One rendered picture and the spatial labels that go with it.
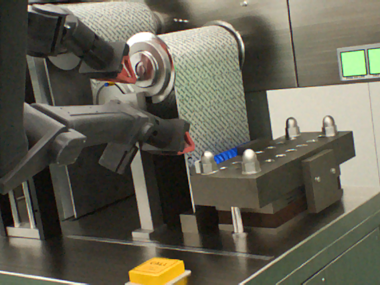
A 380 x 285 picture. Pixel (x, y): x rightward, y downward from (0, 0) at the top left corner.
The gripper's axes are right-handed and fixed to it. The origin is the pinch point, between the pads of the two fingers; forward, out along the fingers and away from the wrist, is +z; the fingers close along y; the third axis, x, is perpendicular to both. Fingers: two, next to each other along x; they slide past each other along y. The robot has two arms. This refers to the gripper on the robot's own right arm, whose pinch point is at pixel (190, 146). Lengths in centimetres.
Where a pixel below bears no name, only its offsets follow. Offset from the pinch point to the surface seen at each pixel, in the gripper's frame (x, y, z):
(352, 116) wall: 86, -94, 253
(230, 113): 10.9, 0.3, 11.4
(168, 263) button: -24.9, 11.7, -14.3
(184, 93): 10.0, 0.2, -5.2
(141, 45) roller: 17.7, -6.2, -13.7
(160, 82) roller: 10.9, -2.6, -9.9
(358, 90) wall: 100, -89, 246
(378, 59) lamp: 24.5, 29.4, 19.9
